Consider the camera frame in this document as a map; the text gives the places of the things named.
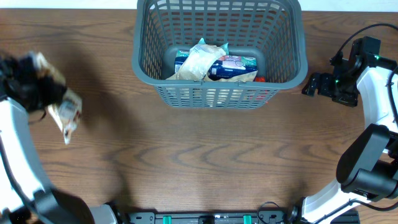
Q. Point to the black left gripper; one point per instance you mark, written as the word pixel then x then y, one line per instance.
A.
pixel 53 92

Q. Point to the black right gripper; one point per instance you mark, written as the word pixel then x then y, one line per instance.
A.
pixel 323 89

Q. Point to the white brown treat pouch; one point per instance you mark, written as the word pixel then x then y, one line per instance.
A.
pixel 63 104

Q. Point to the red snack bar package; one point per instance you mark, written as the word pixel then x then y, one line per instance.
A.
pixel 259 79

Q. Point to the blue tissue pack box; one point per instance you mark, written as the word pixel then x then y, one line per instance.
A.
pixel 225 64

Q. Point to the teal snack wrapper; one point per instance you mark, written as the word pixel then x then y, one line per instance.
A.
pixel 202 42

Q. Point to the beige clear pouch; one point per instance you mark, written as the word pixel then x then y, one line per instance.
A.
pixel 199 61

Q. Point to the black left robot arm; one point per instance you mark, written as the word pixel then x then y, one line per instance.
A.
pixel 25 187

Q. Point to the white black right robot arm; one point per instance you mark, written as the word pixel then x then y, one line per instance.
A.
pixel 367 171

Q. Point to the grey plastic lattice basket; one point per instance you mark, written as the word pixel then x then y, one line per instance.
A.
pixel 271 31

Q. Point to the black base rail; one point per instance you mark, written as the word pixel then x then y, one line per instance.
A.
pixel 265 216

